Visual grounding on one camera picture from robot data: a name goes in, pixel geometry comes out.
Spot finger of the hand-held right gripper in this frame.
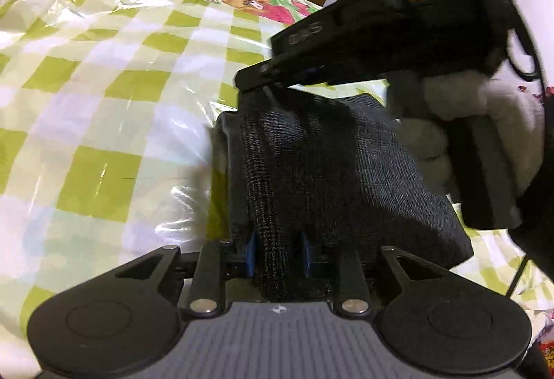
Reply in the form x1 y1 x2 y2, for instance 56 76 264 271
235 60 313 94

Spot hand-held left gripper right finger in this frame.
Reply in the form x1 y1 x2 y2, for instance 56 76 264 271
301 232 443 318

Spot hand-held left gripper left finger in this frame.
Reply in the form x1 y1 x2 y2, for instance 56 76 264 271
115 232 260 317

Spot dark grey pants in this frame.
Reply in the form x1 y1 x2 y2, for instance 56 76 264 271
209 82 475 303

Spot person's right hand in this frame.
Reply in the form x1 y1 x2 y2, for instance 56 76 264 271
387 70 547 195

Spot red packet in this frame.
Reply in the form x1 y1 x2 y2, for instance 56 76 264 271
537 339 554 368

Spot black cable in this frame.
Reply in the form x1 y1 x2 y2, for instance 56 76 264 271
506 26 543 82

